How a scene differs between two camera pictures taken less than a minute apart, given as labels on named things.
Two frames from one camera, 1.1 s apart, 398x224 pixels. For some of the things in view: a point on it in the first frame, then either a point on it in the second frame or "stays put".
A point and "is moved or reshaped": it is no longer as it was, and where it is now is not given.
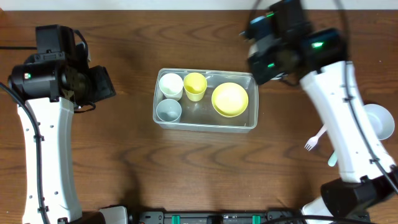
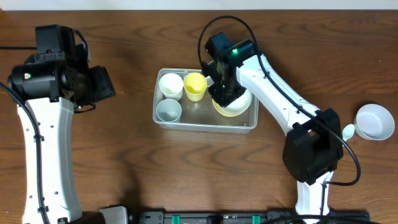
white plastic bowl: (381, 121) stays put
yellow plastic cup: (194, 86) stays put
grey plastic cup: (168, 110) stays put
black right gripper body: (275, 63) -> (226, 91)
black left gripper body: (99, 85) stays put
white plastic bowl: (279, 76) is moved or reshaped
